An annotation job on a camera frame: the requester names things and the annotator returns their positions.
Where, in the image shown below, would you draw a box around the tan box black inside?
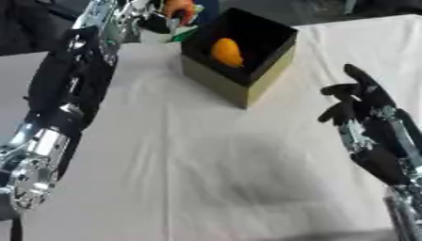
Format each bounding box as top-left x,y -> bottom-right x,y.
179,7 -> 300,110

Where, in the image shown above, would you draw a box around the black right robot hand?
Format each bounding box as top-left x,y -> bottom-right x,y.
316,63 -> 422,186

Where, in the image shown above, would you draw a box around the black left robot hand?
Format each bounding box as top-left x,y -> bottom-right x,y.
132,0 -> 187,36

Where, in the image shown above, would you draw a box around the orange toy mango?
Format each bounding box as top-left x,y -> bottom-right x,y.
209,37 -> 246,69

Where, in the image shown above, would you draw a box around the orange toy carrot green leaves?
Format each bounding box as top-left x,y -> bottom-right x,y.
163,0 -> 206,43

